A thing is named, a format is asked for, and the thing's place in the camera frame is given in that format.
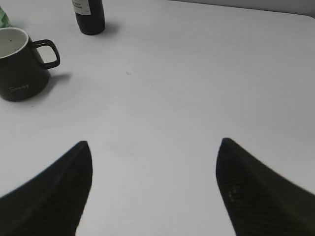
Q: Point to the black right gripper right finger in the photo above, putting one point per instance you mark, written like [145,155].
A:
[259,201]

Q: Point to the green sprite bottle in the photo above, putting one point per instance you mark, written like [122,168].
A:
[4,19]

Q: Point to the black mug white interior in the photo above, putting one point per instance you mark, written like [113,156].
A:
[23,73]

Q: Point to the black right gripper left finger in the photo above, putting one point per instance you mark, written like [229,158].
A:
[51,203]

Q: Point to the red wine bottle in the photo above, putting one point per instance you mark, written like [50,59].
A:
[89,15]

